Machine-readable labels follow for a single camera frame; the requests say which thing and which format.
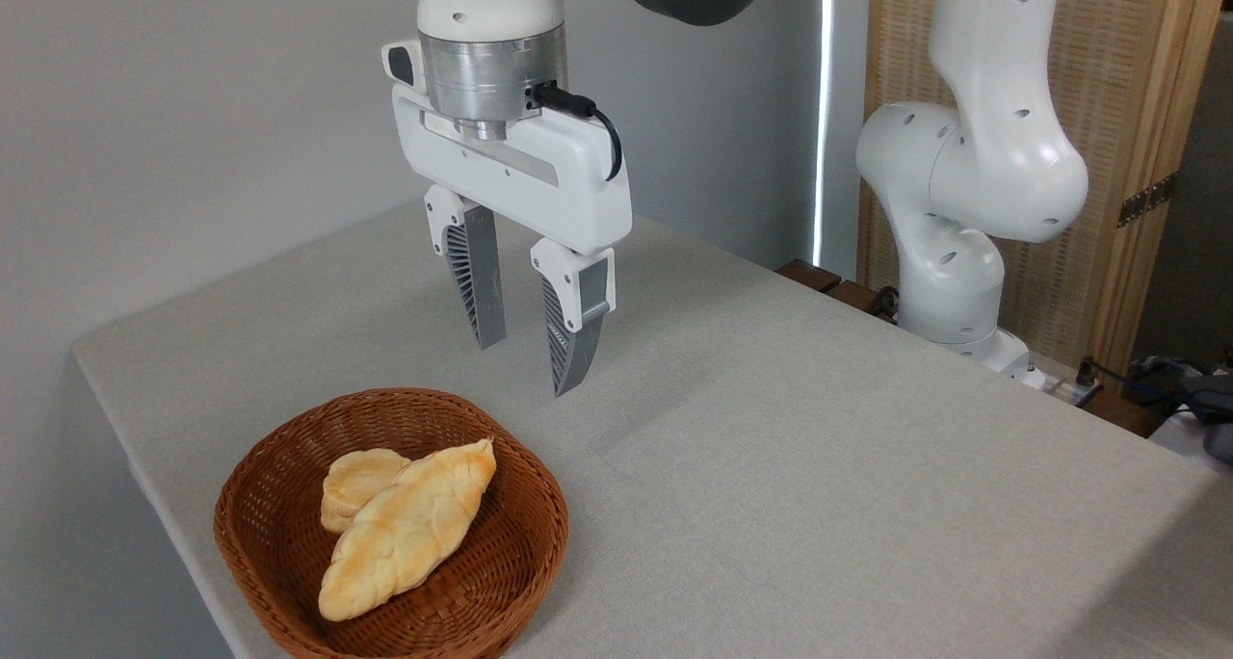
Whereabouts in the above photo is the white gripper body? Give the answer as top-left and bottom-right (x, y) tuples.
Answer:
(382, 40), (634, 256)

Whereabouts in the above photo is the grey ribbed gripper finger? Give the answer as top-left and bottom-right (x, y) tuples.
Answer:
(530, 238), (616, 398)
(425, 185), (508, 351)

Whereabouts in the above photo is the long braided bread loaf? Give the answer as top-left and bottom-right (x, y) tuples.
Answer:
(318, 437), (498, 622)

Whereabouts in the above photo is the round bread roll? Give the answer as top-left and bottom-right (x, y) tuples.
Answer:
(320, 448), (412, 535)

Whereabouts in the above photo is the grey tablecloth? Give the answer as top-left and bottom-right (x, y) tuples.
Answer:
(72, 199), (1233, 659)

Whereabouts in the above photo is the brown wicker basket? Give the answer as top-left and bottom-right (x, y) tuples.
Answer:
(213, 387), (570, 659)

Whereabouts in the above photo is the white power strip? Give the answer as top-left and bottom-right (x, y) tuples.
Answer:
(1021, 368), (1104, 409)

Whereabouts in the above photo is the woven wooden folding screen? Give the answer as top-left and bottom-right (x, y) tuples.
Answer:
(855, 0), (1233, 381)

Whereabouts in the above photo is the metal screen hinge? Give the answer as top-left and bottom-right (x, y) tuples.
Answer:
(1117, 172), (1176, 228)

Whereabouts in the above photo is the dark grey device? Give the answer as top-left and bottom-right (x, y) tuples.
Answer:
(1183, 375), (1233, 465)

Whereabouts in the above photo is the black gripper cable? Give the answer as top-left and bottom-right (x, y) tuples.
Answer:
(528, 81), (624, 183)

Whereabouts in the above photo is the black cable bundle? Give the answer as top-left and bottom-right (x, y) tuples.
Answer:
(1074, 354), (1233, 421)

